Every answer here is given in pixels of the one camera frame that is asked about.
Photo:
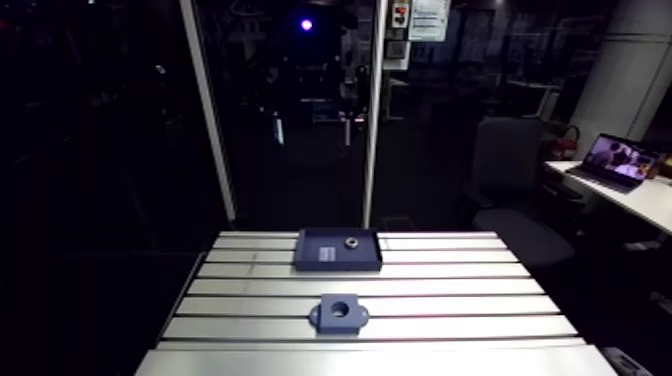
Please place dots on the white post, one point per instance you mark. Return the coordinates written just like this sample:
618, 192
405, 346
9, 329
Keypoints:
207, 107
374, 115

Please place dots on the steel bearing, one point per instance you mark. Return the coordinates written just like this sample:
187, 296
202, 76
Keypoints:
351, 242

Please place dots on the dark blue-grey housing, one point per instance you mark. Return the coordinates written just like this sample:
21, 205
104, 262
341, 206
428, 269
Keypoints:
328, 318

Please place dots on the dark office chair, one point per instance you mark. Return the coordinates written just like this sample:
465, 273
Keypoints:
506, 173

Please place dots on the dark blue-grey tray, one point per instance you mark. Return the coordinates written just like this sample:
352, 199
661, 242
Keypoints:
315, 251

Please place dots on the white desk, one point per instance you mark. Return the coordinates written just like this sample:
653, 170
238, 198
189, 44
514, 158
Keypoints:
635, 197

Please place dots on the open laptop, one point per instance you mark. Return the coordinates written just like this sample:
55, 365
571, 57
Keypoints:
617, 160

